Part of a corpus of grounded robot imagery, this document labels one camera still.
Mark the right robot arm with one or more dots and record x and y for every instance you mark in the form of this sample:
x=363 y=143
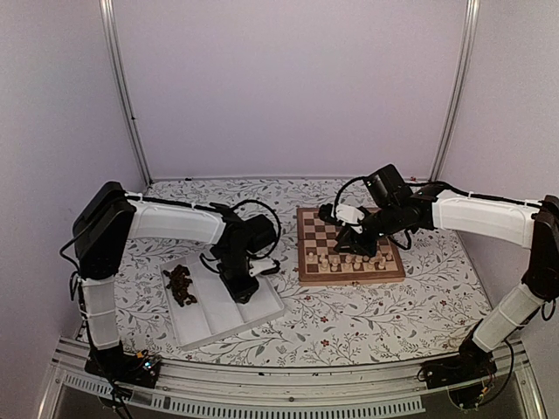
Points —
x=406 y=207

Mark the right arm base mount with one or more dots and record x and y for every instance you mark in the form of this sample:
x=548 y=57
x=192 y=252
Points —
x=474 y=380

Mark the wooden chessboard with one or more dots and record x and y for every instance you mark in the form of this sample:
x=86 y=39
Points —
x=327 y=256

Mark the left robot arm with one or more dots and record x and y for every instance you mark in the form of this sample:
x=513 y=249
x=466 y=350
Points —
x=240 y=247

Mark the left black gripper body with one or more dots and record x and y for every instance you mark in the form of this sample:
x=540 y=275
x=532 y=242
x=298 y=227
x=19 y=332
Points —
x=231 y=271

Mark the front aluminium rail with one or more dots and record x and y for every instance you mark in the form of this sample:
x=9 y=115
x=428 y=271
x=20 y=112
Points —
x=199 y=390

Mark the floral patterned table mat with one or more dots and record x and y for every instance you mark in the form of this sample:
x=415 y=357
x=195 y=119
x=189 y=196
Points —
x=429 y=313

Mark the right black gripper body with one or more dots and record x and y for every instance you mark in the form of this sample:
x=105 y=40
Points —
x=352 y=236

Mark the aluminium frame post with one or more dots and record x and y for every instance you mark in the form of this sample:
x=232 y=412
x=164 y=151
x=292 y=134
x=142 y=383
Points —
x=112 y=40
x=464 y=59

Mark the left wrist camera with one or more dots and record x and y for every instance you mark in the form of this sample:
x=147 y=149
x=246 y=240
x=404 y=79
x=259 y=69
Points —
x=266 y=266

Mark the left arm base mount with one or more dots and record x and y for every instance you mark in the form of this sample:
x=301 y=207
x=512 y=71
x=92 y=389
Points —
x=115 y=365

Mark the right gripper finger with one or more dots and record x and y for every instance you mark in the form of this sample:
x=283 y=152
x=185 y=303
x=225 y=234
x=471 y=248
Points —
x=343 y=243
x=368 y=249

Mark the right aluminium frame post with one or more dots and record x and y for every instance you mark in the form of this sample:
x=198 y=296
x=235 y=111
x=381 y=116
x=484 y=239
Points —
x=464 y=59

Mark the left aluminium frame post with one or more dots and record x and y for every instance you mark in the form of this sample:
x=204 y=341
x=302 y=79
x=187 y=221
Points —
x=112 y=40

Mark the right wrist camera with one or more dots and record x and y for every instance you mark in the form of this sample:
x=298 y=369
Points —
x=342 y=215

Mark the white divided tray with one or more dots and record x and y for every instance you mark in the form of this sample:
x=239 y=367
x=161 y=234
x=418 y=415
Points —
x=215 y=315

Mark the dark chess pieces pile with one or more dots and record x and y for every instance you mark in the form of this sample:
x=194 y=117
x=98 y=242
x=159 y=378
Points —
x=179 y=283

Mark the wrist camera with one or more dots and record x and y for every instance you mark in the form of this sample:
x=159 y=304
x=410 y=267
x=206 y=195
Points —
x=342 y=215
x=266 y=266

